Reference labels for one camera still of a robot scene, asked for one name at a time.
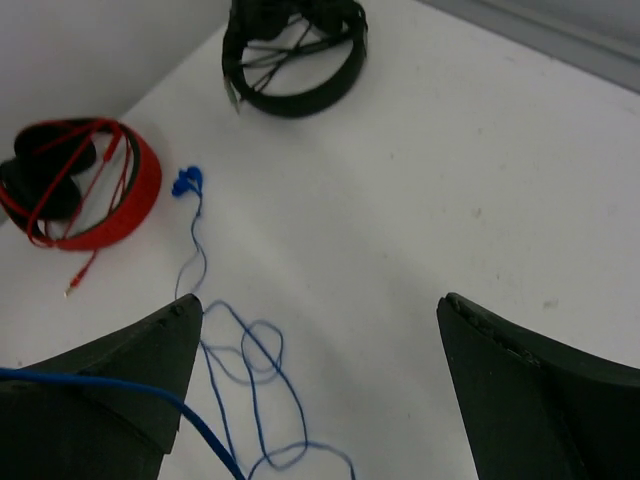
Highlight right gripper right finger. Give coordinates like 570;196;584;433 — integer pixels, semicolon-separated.
436;293;639;479

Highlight black headphones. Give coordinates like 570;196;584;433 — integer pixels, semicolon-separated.
221;1;368;119

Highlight blue headphone cable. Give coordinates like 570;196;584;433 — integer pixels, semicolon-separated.
0;165;357;480

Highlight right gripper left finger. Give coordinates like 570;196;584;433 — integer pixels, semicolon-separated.
1;295;202;479

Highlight red headphones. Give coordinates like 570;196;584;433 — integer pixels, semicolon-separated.
0;117;164;300

